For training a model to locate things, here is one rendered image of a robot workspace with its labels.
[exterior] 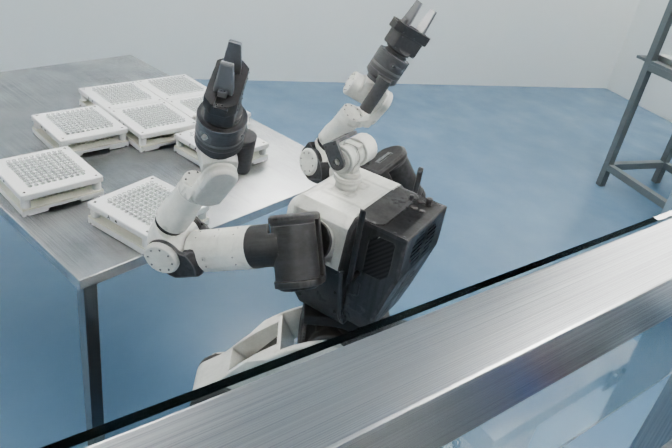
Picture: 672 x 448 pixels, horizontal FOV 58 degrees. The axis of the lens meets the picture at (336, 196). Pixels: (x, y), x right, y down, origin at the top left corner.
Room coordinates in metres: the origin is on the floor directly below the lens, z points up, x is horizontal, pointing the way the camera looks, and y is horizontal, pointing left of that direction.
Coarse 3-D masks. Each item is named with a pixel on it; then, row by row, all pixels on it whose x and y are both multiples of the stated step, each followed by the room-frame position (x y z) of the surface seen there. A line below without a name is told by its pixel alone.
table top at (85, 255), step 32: (64, 64) 2.69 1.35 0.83; (96, 64) 2.77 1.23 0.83; (128, 64) 2.84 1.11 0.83; (0, 96) 2.23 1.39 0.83; (32, 96) 2.28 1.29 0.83; (64, 96) 2.33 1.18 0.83; (0, 128) 1.96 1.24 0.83; (256, 128) 2.34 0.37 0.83; (96, 160) 1.84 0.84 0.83; (128, 160) 1.88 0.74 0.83; (160, 160) 1.92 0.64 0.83; (288, 160) 2.09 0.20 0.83; (256, 192) 1.81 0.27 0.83; (288, 192) 1.85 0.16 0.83; (32, 224) 1.41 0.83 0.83; (64, 224) 1.44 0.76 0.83; (224, 224) 1.59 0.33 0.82; (64, 256) 1.30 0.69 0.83; (96, 256) 1.32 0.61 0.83; (128, 256) 1.34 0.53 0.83
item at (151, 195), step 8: (136, 192) 1.55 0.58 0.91; (144, 192) 1.56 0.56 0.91; (152, 192) 1.57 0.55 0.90; (160, 192) 1.58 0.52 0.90; (120, 200) 1.49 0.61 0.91; (128, 200) 1.50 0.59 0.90; (136, 200) 1.51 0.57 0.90; (144, 200) 1.52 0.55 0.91; (152, 200) 1.52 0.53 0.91; (160, 200) 1.53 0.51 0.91; (136, 208) 1.46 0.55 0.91; (144, 208) 1.47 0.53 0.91; (152, 208) 1.48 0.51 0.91; (144, 216) 1.44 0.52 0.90; (152, 216) 1.44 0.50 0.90
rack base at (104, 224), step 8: (88, 216) 1.46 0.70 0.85; (96, 224) 1.45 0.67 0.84; (104, 224) 1.44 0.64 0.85; (112, 224) 1.44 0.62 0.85; (112, 232) 1.42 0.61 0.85; (120, 232) 1.41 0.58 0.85; (128, 232) 1.42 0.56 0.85; (120, 240) 1.40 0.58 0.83; (128, 240) 1.39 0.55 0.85; (136, 240) 1.39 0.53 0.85; (136, 248) 1.37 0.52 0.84; (144, 248) 1.36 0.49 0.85
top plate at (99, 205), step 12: (144, 180) 1.64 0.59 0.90; (156, 180) 1.65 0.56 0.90; (120, 192) 1.55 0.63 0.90; (96, 204) 1.46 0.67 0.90; (108, 204) 1.47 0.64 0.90; (120, 204) 1.48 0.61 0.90; (120, 216) 1.42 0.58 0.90; (132, 216) 1.43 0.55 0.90; (132, 228) 1.38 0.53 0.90; (144, 228) 1.38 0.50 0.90
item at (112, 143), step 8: (32, 128) 1.96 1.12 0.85; (40, 136) 1.91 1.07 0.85; (48, 136) 1.91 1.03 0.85; (48, 144) 1.87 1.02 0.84; (56, 144) 1.86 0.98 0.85; (80, 144) 1.89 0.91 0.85; (88, 144) 1.90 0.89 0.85; (96, 144) 1.91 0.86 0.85; (104, 144) 1.92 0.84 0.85; (112, 144) 1.94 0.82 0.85; (120, 144) 1.96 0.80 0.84; (128, 144) 1.99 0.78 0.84; (80, 152) 1.85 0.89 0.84
